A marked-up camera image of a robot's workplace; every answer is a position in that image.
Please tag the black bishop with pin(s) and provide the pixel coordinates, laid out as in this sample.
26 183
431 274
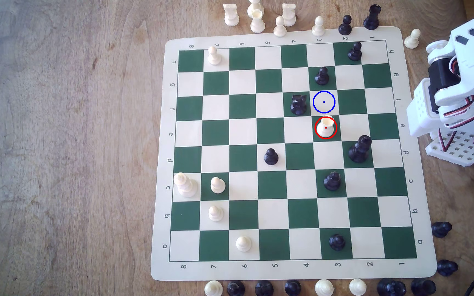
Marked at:
372 18
358 151

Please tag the white king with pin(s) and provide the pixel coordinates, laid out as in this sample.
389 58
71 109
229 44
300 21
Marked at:
185 185

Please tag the green and white chess mat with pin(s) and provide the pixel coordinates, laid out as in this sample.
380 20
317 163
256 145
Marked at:
241 107

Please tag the white chess piece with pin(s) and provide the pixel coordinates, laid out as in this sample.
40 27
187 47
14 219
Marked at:
324 288
213 289
357 287
255 5

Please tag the black knight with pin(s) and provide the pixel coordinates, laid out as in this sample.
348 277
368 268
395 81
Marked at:
298 105

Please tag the white perforated base plate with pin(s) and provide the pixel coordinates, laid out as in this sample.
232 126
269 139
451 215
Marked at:
461 152

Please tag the black chess piece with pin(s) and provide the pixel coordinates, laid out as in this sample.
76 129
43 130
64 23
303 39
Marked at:
293 288
447 268
235 289
264 289
441 229
391 288
423 287

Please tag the white pawn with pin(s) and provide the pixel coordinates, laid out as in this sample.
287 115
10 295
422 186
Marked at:
215 213
412 39
217 186
318 28
279 28
243 244
214 56

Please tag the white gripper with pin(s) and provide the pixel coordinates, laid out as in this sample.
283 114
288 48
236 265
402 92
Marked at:
440 48

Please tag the black pawn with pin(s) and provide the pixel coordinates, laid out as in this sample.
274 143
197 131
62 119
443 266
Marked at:
337 242
322 77
332 181
270 157
345 26
355 52

